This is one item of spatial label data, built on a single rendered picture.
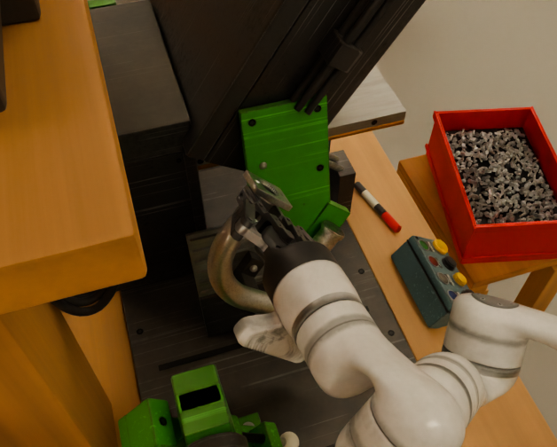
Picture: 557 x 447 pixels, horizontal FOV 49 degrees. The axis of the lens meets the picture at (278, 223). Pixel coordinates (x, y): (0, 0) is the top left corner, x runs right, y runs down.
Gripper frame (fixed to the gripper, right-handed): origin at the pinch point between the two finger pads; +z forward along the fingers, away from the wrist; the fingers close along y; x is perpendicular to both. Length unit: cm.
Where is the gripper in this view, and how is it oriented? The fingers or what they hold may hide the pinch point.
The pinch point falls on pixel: (260, 207)
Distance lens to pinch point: 69.2
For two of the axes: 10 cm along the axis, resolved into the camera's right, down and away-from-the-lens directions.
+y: -7.0, -3.5, -6.2
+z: -3.6, -5.8, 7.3
